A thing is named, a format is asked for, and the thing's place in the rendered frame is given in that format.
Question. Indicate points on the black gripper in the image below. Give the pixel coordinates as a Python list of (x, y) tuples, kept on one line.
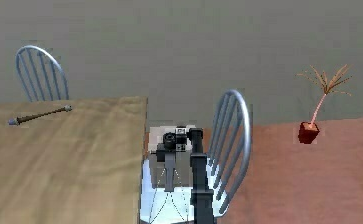
[(169, 141)]

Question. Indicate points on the dry plant in red pot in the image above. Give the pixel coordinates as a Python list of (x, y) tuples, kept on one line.
[(308, 132)]

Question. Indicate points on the dark rod with grey ends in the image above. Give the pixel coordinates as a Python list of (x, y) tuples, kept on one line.
[(39, 115)]

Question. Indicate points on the light wooden table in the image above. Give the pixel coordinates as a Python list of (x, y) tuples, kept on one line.
[(65, 163)]

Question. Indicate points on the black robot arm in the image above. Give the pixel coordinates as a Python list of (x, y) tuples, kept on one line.
[(199, 173)]

